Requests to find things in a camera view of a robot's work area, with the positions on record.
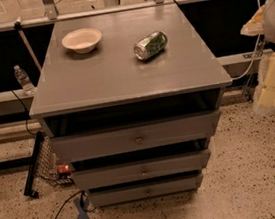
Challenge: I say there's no clear plastic water bottle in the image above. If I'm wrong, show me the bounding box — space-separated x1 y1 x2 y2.
14 65 35 96

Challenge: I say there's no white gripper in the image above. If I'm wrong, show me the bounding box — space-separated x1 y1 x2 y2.
240 5 275 115

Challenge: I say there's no white hanging cable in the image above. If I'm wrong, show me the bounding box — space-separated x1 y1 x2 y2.
220 0 272 82

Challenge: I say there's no green soda can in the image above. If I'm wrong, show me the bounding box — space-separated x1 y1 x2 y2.
133 31 168 61

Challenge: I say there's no grey top drawer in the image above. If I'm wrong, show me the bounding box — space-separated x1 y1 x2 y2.
51 110 221 162

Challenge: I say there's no orange red small can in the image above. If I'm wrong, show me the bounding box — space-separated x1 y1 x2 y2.
56 164 71 179

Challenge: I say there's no grey bottom drawer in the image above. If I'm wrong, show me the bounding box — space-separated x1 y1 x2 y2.
89 173 203 207

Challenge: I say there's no grey wooden drawer cabinet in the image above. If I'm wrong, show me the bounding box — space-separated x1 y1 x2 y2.
30 4 232 196

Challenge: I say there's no blue tape cross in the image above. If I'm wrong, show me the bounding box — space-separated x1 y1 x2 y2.
74 198 90 219

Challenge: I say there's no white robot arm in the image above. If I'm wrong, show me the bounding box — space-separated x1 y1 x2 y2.
240 0 275 115

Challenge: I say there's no white paper bowl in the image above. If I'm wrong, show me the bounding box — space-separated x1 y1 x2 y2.
62 28 102 54

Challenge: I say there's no black mesh wire rack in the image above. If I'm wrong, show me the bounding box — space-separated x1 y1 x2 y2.
23 131 72 199

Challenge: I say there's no grey drawer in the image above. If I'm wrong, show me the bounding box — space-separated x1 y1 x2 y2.
72 150 211 190
89 173 203 207
51 110 221 162

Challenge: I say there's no wooden stick with tape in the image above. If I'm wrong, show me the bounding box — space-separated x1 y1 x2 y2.
13 16 42 73

